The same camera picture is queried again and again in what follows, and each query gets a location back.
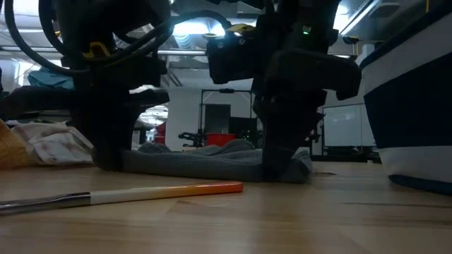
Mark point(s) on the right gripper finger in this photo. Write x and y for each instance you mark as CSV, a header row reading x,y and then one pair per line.
x,y
303,130
279,148

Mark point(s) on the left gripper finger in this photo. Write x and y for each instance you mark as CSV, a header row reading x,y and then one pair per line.
x,y
97,141
114,141

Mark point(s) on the white red-checked towel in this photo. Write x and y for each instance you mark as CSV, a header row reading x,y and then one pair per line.
x,y
53,144

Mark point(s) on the grey waffle towel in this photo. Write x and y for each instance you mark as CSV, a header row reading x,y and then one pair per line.
x,y
212,166

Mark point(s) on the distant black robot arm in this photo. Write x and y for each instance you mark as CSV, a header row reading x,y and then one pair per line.
x,y
190,137

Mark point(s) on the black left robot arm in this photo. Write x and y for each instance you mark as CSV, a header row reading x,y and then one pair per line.
x,y
88,21

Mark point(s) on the mustard yellow towel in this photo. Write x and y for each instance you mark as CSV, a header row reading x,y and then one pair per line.
x,y
12,148

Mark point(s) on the whiteboard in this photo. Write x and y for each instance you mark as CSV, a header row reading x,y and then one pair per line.
x,y
346,125

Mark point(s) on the red cabinet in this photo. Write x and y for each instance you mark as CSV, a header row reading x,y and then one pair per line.
x,y
160,134

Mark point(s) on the teal cloth pile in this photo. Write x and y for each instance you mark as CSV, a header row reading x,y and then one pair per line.
x,y
49,79

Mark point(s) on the red bin on distant table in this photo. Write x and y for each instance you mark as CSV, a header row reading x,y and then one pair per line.
x,y
220,139

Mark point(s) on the ceiling strip light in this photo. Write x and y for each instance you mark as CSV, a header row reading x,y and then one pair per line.
x,y
183,52

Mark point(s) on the navy and white fabric bin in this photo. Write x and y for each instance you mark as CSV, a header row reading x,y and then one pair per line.
x,y
409,116

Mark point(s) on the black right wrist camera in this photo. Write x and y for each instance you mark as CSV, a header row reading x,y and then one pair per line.
x,y
229,60

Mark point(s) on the black distant rig frame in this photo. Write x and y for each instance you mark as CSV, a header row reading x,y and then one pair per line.
x,y
226,90

